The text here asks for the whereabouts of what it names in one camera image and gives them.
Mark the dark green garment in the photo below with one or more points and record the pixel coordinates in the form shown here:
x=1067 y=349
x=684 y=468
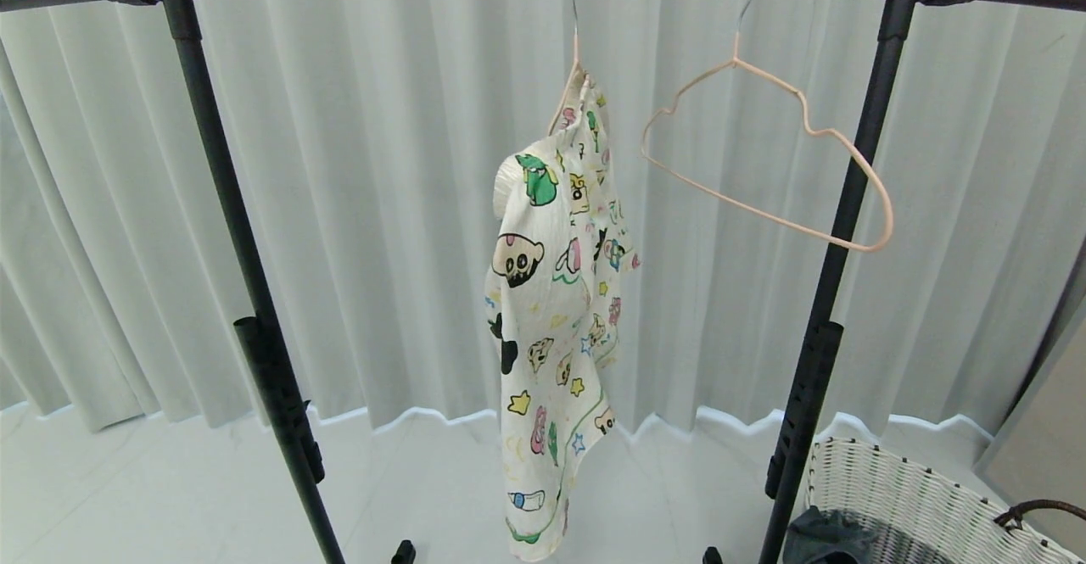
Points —
x=827 y=538

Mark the white laundry basket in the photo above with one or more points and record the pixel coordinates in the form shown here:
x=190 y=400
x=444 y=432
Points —
x=916 y=496

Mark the cream printed garment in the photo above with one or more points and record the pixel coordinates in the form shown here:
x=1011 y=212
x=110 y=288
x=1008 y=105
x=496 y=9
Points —
x=551 y=335

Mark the pink clothes hanger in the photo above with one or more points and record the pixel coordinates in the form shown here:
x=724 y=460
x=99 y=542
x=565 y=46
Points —
x=575 y=38
x=735 y=59

